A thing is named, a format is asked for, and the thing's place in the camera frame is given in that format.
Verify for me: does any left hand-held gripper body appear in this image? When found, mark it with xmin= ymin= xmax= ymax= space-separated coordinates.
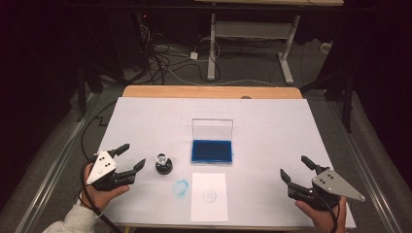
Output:
xmin=86 ymin=150 xmax=136 ymax=192

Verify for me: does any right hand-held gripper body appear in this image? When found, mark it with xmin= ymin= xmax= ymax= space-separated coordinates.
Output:
xmin=287 ymin=166 xmax=366 ymax=212

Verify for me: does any black stamp with clear handle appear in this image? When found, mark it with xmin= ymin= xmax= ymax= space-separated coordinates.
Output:
xmin=154 ymin=152 xmax=174 ymax=176

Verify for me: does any blue ink pad clear case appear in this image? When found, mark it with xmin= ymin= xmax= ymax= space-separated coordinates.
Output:
xmin=190 ymin=117 xmax=234 ymax=167

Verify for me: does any person's left hand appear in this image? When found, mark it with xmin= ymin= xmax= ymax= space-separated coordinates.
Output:
xmin=81 ymin=161 xmax=130 ymax=213

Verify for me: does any person's right hand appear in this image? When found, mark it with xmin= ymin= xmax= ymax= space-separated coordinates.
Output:
xmin=294 ymin=195 xmax=348 ymax=233

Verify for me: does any black stand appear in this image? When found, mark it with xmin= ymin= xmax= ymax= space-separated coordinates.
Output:
xmin=300 ymin=64 xmax=357 ymax=134
xmin=76 ymin=62 xmax=98 ymax=123

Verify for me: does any white paper sheet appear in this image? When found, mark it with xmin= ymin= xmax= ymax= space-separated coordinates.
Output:
xmin=189 ymin=172 xmax=229 ymax=223

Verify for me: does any right hand-held gripper black cable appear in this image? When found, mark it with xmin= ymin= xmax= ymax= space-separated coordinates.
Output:
xmin=312 ymin=190 xmax=340 ymax=233

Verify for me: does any hand-held gripper black cable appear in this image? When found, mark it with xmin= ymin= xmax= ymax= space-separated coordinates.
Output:
xmin=79 ymin=159 xmax=124 ymax=233
xmin=312 ymin=190 xmax=340 ymax=233

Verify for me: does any metal floor rail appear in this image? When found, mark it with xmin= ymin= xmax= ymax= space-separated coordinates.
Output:
xmin=14 ymin=93 xmax=98 ymax=233
xmin=326 ymin=100 xmax=404 ymax=233

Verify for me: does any black floor cable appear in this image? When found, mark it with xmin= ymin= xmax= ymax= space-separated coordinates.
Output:
xmin=80 ymin=100 xmax=119 ymax=160

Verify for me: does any left hand-held gripper black cable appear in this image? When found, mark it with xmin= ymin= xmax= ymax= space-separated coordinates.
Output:
xmin=79 ymin=159 xmax=124 ymax=233

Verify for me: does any tangle of black cables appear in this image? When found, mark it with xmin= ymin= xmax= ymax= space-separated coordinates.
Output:
xmin=135 ymin=23 xmax=222 ymax=85

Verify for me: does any long white floor cable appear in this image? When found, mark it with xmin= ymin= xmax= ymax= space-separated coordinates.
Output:
xmin=161 ymin=64 xmax=280 ymax=88

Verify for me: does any white desk frame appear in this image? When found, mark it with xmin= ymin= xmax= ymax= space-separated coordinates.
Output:
xmin=207 ymin=13 xmax=300 ymax=85

